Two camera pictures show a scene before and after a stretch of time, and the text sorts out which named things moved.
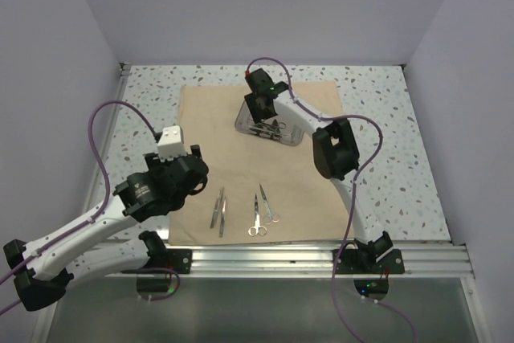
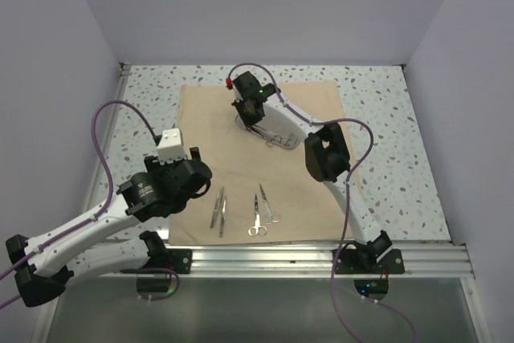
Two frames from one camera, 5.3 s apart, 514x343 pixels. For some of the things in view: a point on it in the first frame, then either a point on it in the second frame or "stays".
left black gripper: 155,165 stays
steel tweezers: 223,217 stays
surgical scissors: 267,130 → 271,139
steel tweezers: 217,207 stays
